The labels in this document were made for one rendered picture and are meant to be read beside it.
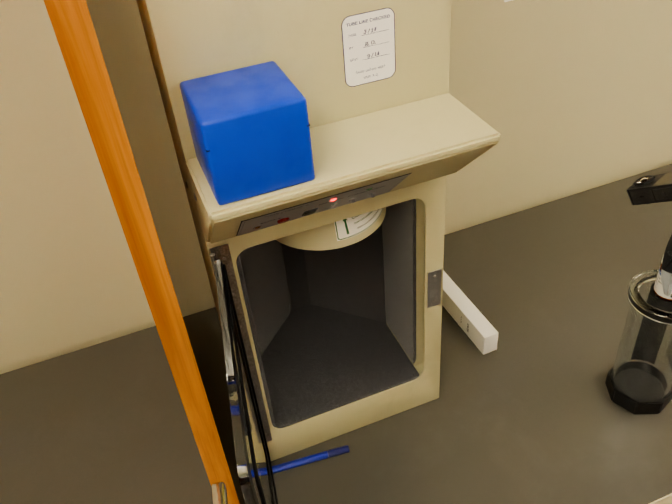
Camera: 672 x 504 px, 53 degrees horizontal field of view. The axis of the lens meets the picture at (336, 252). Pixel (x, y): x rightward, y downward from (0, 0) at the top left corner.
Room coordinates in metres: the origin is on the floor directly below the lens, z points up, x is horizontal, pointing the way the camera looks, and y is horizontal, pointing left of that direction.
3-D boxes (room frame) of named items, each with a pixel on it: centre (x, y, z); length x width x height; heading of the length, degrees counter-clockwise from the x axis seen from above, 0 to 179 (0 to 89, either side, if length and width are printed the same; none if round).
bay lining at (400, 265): (0.80, 0.04, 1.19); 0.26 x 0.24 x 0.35; 108
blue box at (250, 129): (0.60, 0.08, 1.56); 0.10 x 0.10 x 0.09; 18
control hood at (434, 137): (0.63, -0.02, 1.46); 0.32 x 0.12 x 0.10; 108
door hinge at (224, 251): (0.63, 0.14, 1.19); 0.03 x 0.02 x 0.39; 108
